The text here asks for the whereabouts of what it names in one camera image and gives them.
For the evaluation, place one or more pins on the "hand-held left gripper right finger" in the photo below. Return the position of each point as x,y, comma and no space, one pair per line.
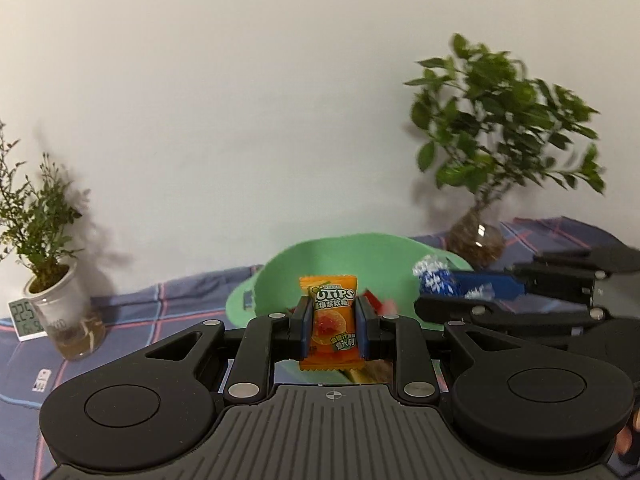
362,332

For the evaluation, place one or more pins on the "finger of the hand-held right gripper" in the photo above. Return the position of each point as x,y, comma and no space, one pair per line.
450,312
495,285

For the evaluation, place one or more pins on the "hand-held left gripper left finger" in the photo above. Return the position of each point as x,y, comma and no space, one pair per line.
302,330

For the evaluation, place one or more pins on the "orange candy packet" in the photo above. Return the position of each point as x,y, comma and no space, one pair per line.
332,320

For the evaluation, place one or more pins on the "plain red packet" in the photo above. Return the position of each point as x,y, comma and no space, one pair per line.
382,305

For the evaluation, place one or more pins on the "blue foil candy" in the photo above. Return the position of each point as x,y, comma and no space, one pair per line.
435,280

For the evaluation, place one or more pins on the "green plastic bowl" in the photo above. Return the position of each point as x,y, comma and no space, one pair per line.
310,265

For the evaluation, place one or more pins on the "leafy plant in glass vase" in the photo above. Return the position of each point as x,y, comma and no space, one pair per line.
475,240

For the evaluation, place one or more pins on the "blue plaid blanket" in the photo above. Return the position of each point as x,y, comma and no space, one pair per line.
150,310

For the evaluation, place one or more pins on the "small plant in glass jar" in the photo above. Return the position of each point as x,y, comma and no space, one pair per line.
60,305

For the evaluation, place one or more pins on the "white digital clock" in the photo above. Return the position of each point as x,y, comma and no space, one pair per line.
25,317

